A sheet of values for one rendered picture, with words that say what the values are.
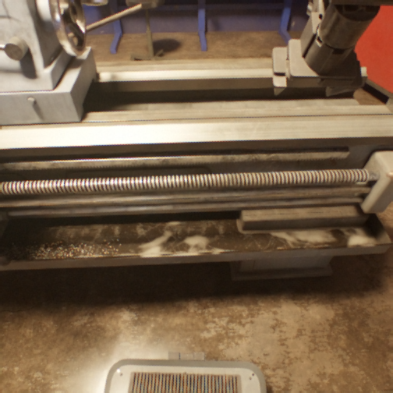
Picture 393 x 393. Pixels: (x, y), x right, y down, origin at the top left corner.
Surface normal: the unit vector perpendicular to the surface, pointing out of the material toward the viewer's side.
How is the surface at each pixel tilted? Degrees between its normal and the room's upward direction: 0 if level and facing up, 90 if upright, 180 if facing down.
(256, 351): 0
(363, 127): 36
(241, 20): 90
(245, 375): 0
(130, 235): 0
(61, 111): 90
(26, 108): 90
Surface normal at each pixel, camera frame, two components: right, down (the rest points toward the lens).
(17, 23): 0.05, 0.57
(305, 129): 0.03, -0.10
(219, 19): 0.05, 0.75
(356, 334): 0.00, -0.66
